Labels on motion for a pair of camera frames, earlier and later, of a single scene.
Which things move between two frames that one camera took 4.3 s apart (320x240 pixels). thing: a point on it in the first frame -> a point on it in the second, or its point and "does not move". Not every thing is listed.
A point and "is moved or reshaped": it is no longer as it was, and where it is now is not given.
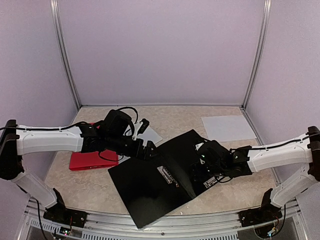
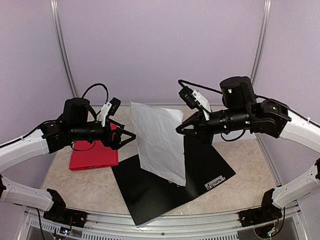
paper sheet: [149, 134] is moved or reshaped
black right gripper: [197, 163] -> [202, 132]
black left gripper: [145, 153] -> [117, 145]
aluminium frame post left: [55, 10] does not move
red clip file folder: [82, 161] does not move
